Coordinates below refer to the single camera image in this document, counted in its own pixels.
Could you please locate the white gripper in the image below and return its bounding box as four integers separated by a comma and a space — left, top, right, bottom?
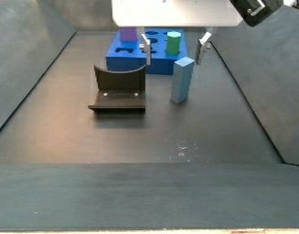
111, 0, 242, 65

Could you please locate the blue shape sorter board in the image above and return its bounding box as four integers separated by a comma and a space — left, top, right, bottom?
106, 27, 187, 75

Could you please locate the green hexagonal prism block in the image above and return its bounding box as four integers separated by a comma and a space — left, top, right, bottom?
166, 31, 180, 55

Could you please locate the purple rectangular block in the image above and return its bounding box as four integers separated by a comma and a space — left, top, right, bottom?
120, 27, 136, 42

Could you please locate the black curved holder stand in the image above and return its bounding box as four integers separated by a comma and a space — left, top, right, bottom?
88, 67, 146, 112

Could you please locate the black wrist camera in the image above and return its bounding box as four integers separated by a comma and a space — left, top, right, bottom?
230, 0, 283, 27

